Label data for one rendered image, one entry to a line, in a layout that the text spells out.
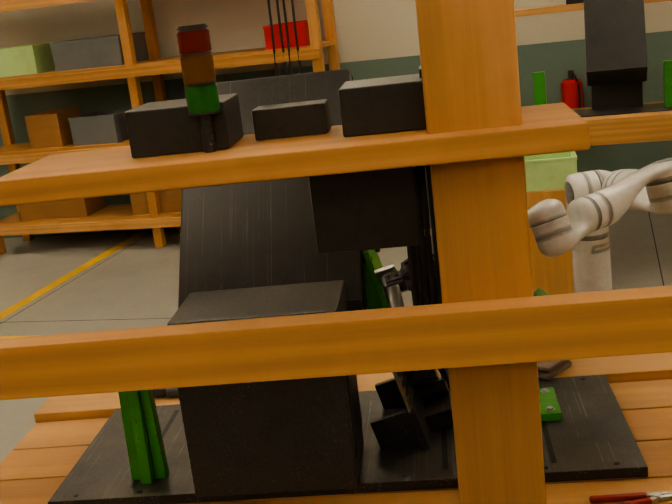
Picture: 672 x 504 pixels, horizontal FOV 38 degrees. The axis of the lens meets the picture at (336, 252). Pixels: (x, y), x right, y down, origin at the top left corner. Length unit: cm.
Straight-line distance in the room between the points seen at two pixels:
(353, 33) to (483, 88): 614
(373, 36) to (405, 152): 613
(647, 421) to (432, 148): 84
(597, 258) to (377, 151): 111
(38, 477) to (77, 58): 596
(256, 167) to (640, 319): 61
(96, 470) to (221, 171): 80
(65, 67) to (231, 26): 132
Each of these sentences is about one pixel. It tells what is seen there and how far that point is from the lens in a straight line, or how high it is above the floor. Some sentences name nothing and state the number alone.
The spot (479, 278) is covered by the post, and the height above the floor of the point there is 131.
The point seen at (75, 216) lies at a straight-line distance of 812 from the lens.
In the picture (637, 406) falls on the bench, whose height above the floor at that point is 88.
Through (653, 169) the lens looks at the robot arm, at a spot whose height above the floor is 136.
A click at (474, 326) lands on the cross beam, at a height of 125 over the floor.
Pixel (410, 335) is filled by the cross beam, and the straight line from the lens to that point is 148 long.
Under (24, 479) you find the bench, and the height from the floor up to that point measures 88.
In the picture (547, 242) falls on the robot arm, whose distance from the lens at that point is 181.
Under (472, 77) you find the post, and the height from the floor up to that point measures 162.
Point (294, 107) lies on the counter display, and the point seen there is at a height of 159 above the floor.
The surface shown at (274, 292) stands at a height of 124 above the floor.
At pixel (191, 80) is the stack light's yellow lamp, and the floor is 165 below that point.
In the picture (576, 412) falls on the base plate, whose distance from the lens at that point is 201.
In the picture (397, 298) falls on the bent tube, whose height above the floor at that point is 119.
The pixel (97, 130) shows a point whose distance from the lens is 780.
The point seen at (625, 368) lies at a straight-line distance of 222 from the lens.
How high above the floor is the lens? 175
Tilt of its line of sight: 15 degrees down
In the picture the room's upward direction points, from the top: 7 degrees counter-clockwise
